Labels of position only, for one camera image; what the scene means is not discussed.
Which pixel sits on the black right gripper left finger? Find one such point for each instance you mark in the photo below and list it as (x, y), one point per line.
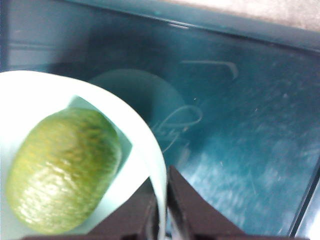
(125, 215)

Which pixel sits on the green avocado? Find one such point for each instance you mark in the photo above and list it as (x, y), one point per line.
(65, 170)

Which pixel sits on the black rectangular tray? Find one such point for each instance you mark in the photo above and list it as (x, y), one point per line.
(237, 112)

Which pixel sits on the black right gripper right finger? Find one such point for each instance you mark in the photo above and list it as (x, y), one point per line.
(195, 210)

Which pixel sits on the teal ribbed bowl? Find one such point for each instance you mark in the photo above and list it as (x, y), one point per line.
(140, 140)

